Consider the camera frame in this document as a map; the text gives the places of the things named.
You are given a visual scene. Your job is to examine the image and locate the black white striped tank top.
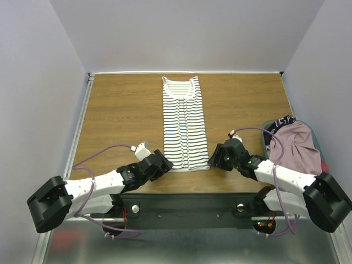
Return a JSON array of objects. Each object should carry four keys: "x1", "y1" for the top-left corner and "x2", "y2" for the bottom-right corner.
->
[{"x1": 162, "y1": 76, "x2": 210, "y2": 172}]

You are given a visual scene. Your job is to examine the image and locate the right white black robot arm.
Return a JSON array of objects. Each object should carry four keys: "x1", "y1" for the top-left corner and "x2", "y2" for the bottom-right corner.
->
[{"x1": 208, "y1": 138, "x2": 351, "y2": 233}]

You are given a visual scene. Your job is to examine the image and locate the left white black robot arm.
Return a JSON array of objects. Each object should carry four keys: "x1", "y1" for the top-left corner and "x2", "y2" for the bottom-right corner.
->
[{"x1": 27, "y1": 150, "x2": 173, "y2": 234}]

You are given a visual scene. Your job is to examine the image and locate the pink tank top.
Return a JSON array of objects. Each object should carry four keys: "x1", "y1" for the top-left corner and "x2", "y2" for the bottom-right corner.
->
[{"x1": 266, "y1": 121, "x2": 322, "y2": 175}]

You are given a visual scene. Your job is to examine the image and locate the navy patterned garment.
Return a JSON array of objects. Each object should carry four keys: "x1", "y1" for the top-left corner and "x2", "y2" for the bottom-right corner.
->
[{"x1": 263, "y1": 115, "x2": 296, "y2": 146}]

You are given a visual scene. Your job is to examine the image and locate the teal laundry basket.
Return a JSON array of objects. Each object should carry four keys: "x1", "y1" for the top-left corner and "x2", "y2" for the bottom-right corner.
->
[{"x1": 263, "y1": 115, "x2": 329, "y2": 175}]

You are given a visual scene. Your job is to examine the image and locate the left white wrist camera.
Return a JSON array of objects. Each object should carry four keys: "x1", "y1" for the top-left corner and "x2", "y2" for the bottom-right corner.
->
[{"x1": 130, "y1": 141, "x2": 151, "y2": 161}]

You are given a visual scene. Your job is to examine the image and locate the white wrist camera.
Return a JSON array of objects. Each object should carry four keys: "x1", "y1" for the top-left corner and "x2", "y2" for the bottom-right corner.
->
[
  {"x1": 228, "y1": 130, "x2": 243, "y2": 143},
  {"x1": 130, "y1": 141, "x2": 151, "y2": 161}
]

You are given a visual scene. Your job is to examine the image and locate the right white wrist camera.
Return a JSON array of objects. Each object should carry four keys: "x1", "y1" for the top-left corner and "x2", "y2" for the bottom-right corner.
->
[{"x1": 228, "y1": 130, "x2": 243, "y2": 143}]

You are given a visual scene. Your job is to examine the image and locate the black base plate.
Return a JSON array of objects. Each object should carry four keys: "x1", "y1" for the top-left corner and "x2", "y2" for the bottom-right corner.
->
[{"x1": 92, "y1": 193, "x2": 270, "y2": 230}]

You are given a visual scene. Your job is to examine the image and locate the aluminium frame rail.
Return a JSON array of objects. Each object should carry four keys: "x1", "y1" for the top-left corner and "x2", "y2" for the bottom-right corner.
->
[{"x1": 63, "y1": 195, "x2": 342, "y2": 221}]

